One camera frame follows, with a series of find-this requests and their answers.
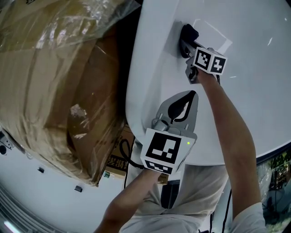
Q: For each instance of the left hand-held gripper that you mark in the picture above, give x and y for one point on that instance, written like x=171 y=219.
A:
x=162 y=148

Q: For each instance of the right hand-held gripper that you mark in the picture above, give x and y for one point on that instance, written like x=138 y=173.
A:
x=210 y=61

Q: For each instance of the dark blue cleaning cloth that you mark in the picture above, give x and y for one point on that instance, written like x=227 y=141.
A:
x=189 y=31

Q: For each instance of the white bathtub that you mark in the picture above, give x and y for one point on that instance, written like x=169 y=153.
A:
x=261 y=68

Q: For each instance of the person's left forearm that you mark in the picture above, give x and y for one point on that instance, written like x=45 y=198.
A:
x=127 y=200

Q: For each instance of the person's right forearm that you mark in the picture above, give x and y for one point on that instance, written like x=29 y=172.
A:
x=232 y=141

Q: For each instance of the person's beige trousers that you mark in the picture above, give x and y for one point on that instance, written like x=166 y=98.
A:
x=200 y=182

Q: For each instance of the small printed cardboard box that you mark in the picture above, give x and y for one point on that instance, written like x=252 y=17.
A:
x=118 y=157

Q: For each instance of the person's white shirt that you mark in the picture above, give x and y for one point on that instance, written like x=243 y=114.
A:
x=182 y=224

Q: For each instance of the black framed window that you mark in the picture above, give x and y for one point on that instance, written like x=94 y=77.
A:
x=277 y=186

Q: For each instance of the small black fitting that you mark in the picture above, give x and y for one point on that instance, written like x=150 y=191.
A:
x=78 y=188
x=41 y=170

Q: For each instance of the large taped cardboard box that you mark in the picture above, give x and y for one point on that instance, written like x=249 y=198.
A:
x=56 y=79

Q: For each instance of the white camera device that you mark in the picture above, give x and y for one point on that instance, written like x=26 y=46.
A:
x=4 y=145

